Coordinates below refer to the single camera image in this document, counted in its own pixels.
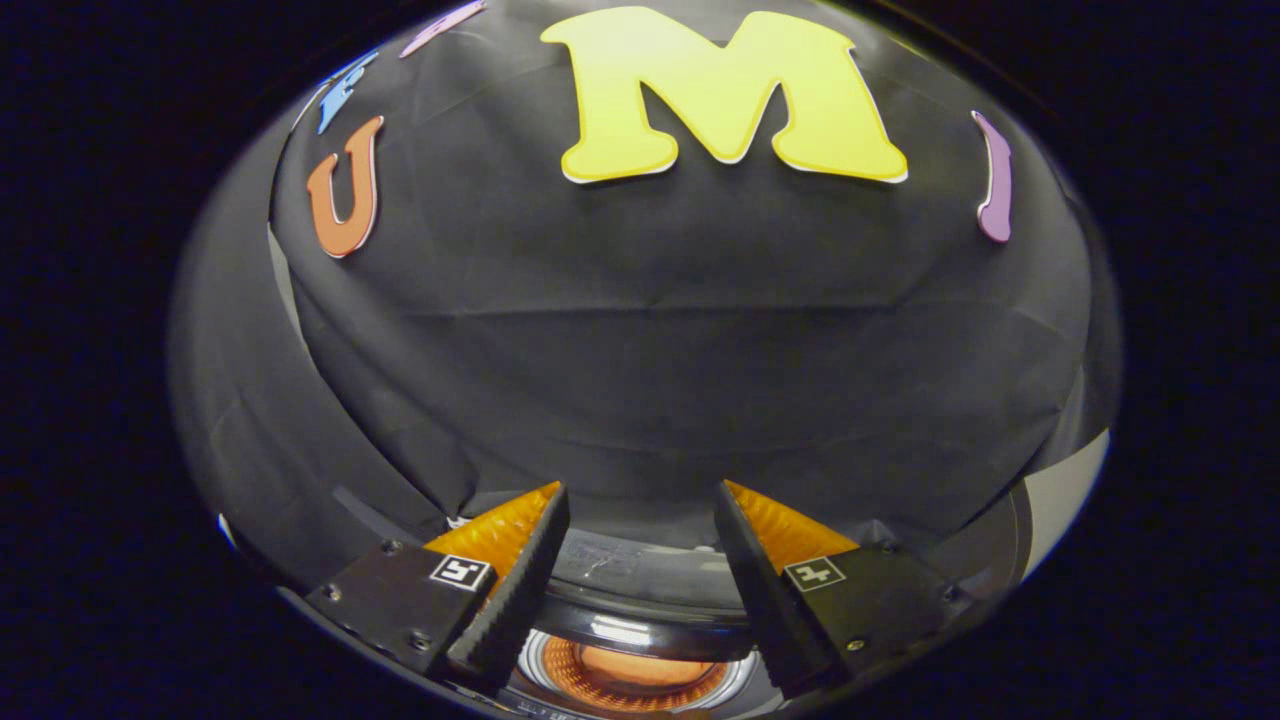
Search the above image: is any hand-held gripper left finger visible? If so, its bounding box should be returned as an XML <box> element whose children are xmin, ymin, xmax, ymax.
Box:
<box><xmin>305</xmin><ymin>481</ymin><xmax>571</xmax><ymax>691</ymax></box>

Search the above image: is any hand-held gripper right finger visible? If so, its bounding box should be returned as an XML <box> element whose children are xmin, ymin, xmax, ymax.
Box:
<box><xmin>713</xmin><ymin>480</ymin><xmax>971</xmax><ymax>698</ymax></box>

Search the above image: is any grey washing machine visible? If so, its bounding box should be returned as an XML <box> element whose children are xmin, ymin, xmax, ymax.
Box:
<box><xmin>505</xmin><ymin>628</ymin><xmax>766</xmax><ymax>719</ymax></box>

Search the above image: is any dark grey washing machine lid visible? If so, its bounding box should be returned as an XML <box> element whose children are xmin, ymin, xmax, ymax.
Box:
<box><xmin>455</xmin><ymin>485</ymin><xmax>1033</xmax><ymax>720</ymax></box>

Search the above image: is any black backdrop cloth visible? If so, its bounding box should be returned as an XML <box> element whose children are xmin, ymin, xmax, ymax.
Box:
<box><xmin>168</xmin><ymin>0</ymin><xmax>1123</xmax><ymax>591</ymax></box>

